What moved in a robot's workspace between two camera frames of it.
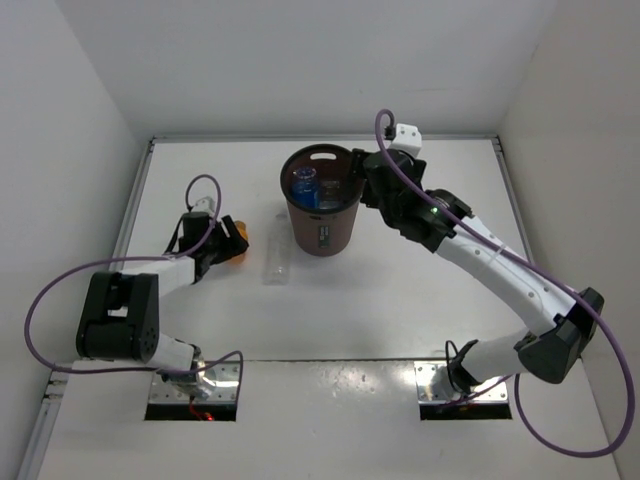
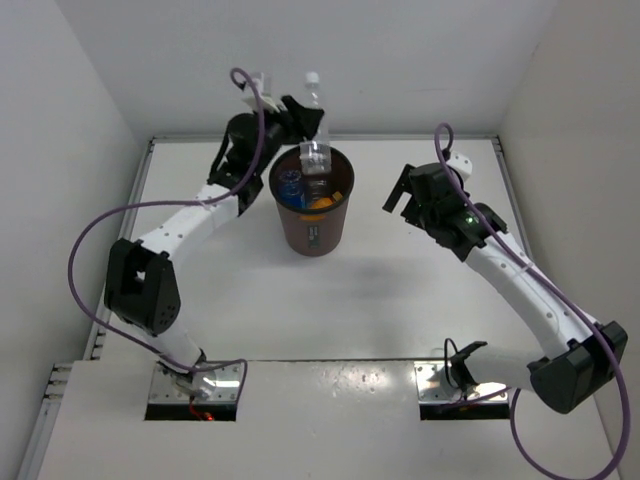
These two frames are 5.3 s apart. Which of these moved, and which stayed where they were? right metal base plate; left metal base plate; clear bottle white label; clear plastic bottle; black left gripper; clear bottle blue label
Moved: black left gripper; clear plastic bottle; clear bottle white label; clear bottle blue label
Stayed: left metal base plate; right metal base plate
